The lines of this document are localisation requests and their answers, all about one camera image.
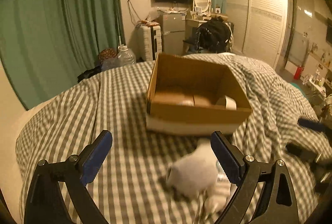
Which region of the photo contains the brown cardboard box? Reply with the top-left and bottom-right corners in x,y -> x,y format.
146,53 -> 252,136

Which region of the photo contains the silver mini fridge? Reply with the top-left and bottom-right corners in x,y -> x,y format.
158,13 -> 185,55

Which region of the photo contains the brown patterned bag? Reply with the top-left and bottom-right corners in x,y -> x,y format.
98,48 -> 117,62

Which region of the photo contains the white oval vanity mirror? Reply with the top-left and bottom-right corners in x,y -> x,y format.
194,0 -> 211,13

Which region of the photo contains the white tape roll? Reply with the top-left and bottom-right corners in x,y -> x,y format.
216,95 -> 237,111

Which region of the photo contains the white cloth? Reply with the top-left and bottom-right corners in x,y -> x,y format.
166,139 -> 231,202

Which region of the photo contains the large green curtain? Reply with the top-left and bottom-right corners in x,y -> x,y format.
1,0 -> 124,109

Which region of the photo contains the grey checkered duvet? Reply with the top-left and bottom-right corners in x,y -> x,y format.
15,54 -> 331,223

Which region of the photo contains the white dressing table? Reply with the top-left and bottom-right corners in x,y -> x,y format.
185,16 -> 217,39

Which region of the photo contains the clear large water bottle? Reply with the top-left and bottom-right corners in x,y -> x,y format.
118,45 -> 136,66

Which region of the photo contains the white louvered wardrobe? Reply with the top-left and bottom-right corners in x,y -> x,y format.
226,0 -> 289,68

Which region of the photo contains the black jacket on chair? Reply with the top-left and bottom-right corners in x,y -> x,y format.
195,17 -> 232,53

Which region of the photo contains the white hard suitcase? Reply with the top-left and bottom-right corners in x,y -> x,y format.
137,25 -> 163,61

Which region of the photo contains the red fire extinguisher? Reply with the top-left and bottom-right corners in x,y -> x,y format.
294,66 -> 304,80

